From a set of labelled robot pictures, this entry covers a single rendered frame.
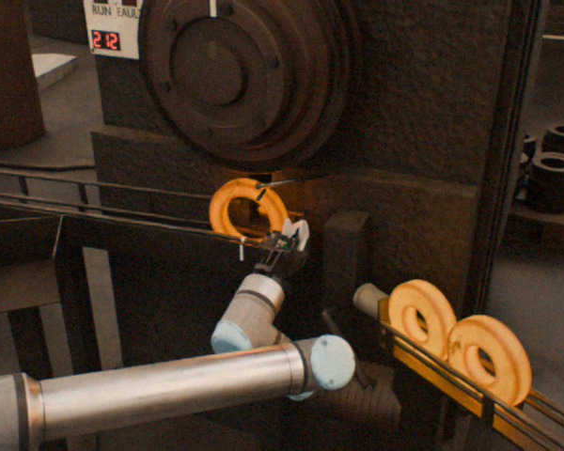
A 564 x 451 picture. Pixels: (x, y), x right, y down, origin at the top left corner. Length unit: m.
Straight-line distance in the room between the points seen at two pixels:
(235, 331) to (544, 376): 1.37
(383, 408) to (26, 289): 0.84
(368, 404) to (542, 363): 1.12
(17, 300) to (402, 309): 0.86
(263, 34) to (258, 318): 0.52
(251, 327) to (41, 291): 0.56
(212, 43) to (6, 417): 0.71
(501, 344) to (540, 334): 1.44
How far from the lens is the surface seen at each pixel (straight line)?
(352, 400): 1.40
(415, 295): 1.23
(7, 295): 1.63
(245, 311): 1.25
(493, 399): 1.14
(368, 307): 1.35
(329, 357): 1.14
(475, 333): 1.14
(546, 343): 2.51
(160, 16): 1.39
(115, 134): 1.71
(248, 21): 1.22
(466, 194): 1.39
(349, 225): 1.38
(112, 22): 1.66
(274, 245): 1.35
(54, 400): 1.01
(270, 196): 1.44
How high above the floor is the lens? 1.44
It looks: 28 degrees down
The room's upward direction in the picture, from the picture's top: straight up
